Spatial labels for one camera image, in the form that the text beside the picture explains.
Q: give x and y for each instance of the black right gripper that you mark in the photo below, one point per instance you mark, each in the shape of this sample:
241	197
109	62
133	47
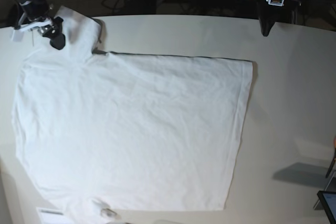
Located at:
54	30

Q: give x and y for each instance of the white T-shirt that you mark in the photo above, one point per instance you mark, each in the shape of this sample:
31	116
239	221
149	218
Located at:
97	133

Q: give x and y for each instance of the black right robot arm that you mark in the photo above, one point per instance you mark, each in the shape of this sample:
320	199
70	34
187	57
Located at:
35	15

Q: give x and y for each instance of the white paper sheet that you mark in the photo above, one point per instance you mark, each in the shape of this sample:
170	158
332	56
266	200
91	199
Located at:
52	216

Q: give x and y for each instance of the tablet screen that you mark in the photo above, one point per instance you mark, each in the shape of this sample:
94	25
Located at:
327	199

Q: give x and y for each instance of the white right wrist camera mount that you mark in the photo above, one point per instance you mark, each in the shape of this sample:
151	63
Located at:
18	33

